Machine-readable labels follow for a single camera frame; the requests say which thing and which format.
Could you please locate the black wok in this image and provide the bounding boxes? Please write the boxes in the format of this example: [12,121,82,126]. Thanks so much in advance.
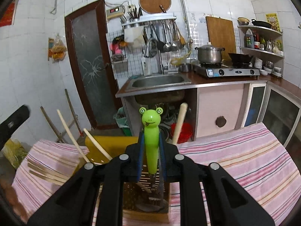
[228,53,253,68]

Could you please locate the red wall calendar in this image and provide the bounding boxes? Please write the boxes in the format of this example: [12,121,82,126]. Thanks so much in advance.
[0,0,19,27]

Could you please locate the chopstick in holder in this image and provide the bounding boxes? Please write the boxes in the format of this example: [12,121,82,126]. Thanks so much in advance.
[83,128,112,161]
[57,109,90,163]

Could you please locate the steel cooking pot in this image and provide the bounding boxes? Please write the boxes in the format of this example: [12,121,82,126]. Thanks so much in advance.
[195,42,225,64]

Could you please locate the steel kitchen sink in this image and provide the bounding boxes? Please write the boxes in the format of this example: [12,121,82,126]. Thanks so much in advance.
[125,73,191,92]

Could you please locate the chopstick in holder left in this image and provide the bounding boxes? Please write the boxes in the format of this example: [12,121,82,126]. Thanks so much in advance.
[57,109,90,163]

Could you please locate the dark glass door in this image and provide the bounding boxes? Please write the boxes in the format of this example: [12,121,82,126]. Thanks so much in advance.
[65,0,122,130]

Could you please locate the kitchen counter cabinet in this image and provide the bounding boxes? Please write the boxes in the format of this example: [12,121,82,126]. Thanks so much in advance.
[116,73,300,147]

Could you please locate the hanging snack bag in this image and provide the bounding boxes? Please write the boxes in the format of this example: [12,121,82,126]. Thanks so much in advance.
[47,34,67,62]

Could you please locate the gas stove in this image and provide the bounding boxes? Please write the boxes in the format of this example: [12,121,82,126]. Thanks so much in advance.
[193,64,260,78]

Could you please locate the yellow plastic bag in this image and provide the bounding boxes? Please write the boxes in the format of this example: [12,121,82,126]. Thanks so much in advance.
[2,139,27,170]

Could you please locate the wooden spoon handle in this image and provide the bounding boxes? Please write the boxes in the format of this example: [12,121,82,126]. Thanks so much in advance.
[172,103,188,145]

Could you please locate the hanging utensil rack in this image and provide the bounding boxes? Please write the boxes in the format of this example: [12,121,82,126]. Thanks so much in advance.
[121,13,187,53]

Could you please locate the green frog handle utensil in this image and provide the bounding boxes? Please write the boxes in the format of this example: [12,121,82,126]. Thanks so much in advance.
[139,107,163,192]

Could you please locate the pink striped tablecloth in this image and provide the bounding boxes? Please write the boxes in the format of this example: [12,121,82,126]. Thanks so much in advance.
[12,123,300,225]

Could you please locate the corner wall shelf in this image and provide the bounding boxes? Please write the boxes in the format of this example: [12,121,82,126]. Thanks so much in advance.
[237,17,285,78]

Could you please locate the wooden cutting board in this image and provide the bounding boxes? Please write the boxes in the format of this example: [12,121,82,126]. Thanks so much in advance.
[206,16,236,61]

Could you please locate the yellow perforated utensil holder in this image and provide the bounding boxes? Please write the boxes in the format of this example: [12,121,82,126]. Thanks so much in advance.
[85,134,170,225]

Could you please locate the red bucket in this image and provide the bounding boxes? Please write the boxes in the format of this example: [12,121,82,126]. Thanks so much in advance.
[170,122,193,144]

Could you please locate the round woven mat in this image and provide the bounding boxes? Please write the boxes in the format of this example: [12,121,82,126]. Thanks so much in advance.
[139,0,171,14]

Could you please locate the chopstick in holder middle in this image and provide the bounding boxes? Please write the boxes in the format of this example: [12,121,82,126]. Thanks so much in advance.
[83,128,112,161]

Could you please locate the yellow wall poster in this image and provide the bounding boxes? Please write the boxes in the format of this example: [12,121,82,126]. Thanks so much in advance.
[265,13,281,32]

